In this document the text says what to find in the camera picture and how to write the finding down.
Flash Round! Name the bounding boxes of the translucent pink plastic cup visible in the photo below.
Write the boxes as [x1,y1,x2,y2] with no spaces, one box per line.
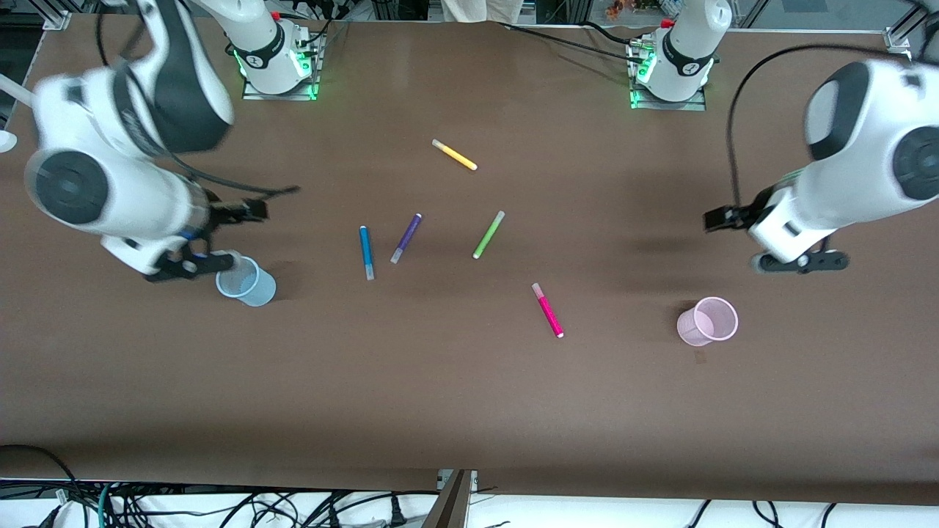
[676,296,739,347]

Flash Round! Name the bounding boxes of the white pole stand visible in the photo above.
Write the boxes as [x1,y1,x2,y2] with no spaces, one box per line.
[0,72,36,153]

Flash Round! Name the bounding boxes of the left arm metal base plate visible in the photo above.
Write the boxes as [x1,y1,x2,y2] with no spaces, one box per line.
[626,37,709,112]

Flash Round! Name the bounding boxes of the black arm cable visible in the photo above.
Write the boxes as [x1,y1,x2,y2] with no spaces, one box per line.
[94,0,302,199]
[726,44,914,215]

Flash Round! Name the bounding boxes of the thick black looping cable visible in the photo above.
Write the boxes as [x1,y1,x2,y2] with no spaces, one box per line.
[0,444,83,528]

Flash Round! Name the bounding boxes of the pink marker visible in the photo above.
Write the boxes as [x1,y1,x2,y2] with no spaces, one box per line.
[531,282,565,339]

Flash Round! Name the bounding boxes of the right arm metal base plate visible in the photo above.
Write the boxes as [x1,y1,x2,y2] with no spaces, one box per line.
[241,31,325,102]

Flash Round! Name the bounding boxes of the black cable across table edge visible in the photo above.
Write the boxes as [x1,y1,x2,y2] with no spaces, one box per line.
[496,21,646,61]

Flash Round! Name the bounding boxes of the translucent blue plastic cup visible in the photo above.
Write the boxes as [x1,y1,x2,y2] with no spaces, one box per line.
[216,254,277,307]

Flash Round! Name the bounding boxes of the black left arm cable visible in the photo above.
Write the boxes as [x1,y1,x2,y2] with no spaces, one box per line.
[726,44,914,215]

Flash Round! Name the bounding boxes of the yellow marker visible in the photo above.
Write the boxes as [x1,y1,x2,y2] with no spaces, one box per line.
[431,139,478,172]

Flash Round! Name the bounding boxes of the purple marker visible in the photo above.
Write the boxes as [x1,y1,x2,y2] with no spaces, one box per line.
[390,213,423,265]

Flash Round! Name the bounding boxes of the green marker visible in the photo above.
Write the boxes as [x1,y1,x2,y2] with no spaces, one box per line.
[472,210,506,260]

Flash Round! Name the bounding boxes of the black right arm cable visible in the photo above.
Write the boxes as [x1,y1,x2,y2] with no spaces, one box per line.
[94,0,302,199]

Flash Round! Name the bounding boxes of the metal table leg bracket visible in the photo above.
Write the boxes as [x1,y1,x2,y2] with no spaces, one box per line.
[421,469,479,528]

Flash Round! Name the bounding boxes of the black cable with plug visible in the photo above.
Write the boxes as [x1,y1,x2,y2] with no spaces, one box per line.
[323,490,409,528]

